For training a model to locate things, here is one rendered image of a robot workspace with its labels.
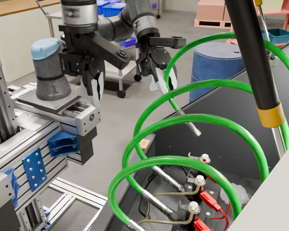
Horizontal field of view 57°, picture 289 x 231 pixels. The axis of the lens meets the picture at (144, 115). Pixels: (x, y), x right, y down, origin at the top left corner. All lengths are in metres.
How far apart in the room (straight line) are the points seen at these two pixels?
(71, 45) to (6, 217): 0.65
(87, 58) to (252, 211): 0.49
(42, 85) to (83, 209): 0.90
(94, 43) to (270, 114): 0.45
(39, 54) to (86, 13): 0.57
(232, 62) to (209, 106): 1.61
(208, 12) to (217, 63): 4.49
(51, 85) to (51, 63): 0.09
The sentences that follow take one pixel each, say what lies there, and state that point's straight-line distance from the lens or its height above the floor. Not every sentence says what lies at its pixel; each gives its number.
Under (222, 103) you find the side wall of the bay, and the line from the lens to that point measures 0.96.
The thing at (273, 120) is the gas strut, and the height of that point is 1.46.
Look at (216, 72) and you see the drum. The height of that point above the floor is 0.63.
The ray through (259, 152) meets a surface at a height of 1.31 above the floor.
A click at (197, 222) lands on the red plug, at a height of 1.11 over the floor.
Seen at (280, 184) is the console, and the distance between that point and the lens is 0.22.
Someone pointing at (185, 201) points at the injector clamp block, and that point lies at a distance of 0.80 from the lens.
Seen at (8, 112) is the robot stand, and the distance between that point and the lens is 1.19.
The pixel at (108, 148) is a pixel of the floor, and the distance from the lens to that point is 2.56.
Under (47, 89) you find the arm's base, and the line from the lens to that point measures 1.19.
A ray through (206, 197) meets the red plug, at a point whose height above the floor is 1.11.
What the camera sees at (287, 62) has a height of 1.40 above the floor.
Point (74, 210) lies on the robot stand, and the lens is 1.81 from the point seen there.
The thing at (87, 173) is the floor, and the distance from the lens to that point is 2.33.
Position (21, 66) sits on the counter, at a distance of 4.35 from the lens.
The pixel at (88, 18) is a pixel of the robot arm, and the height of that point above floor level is 1.46.
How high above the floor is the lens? 1.58
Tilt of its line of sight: 32 degrees down
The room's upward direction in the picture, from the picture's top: straight up
